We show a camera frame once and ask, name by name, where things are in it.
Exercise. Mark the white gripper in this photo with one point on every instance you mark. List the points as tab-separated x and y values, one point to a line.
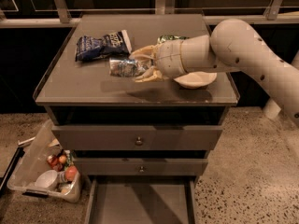
168	59

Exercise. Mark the silver blue redbull can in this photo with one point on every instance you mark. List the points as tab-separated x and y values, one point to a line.
126	68

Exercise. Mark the grey drawer cabinet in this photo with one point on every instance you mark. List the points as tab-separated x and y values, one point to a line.
75	93

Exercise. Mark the grey top drawer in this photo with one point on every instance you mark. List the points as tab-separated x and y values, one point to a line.
130	137

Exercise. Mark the grey middle drawer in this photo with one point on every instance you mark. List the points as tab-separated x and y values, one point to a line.
136	166

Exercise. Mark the grey open bottom drawer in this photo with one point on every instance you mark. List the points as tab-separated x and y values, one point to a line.
141	200

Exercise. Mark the green crumpled snack bag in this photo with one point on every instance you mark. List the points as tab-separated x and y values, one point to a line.
163	38

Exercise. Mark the blue chip bag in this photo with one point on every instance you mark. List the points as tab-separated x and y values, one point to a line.
89	48

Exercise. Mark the beige paper bowl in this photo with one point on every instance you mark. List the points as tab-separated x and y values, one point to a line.
196	80

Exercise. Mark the red apple in bin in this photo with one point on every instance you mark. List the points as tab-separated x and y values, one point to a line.
70	173

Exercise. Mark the clear plastic storage bin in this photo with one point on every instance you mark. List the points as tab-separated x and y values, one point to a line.
45	153

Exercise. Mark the metal railing frame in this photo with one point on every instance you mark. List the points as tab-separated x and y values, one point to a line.
68	13

